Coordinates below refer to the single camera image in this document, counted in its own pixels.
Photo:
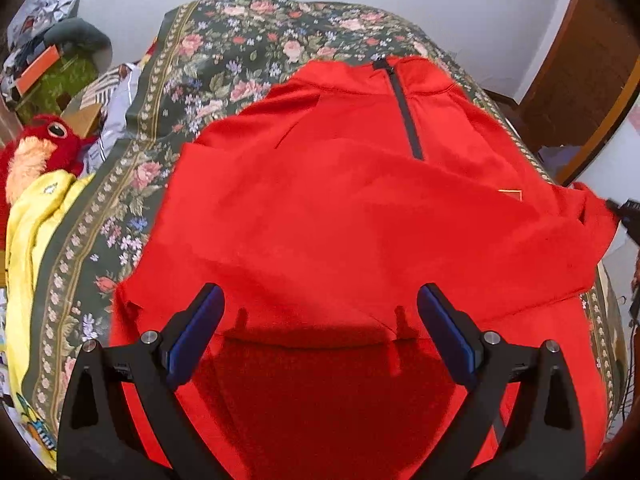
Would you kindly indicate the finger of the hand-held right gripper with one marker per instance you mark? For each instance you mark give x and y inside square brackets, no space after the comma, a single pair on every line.
[627,217]

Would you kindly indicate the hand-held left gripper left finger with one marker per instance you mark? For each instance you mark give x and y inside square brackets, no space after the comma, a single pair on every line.
[196,332]

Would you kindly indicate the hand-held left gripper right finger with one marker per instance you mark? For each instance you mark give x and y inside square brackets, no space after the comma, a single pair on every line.
[445,332]

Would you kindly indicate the red zip-neck sweatshirt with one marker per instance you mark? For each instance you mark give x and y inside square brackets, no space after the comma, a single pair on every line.
[325,210]

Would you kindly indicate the lavender cloth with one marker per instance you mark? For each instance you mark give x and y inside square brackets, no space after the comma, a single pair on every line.
[560,160]

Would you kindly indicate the brown wooden wardrobe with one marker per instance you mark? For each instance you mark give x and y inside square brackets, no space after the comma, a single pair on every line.
[575,70]

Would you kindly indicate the yellow blanket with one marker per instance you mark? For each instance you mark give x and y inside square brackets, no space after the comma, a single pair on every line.
[35,245]

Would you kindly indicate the cardboard box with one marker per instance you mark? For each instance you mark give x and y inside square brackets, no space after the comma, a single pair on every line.
[85,119]

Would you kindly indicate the grey plastic bag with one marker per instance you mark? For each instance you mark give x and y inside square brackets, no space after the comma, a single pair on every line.
[117,105]

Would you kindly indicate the red plush toy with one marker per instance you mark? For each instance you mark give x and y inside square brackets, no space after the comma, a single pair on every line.
[47,130]

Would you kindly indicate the floral bedspread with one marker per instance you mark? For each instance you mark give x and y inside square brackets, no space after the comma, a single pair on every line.
[225,60]

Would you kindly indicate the green patterned cloth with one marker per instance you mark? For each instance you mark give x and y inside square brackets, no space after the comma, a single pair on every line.
[67,80]

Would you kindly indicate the orange box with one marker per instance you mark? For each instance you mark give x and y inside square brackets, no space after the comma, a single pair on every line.
[37,71]

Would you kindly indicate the grey neck pillow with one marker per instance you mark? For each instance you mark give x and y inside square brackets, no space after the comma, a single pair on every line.
[80,32]

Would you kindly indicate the white printed bag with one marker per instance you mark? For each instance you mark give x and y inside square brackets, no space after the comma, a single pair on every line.
[50,5]

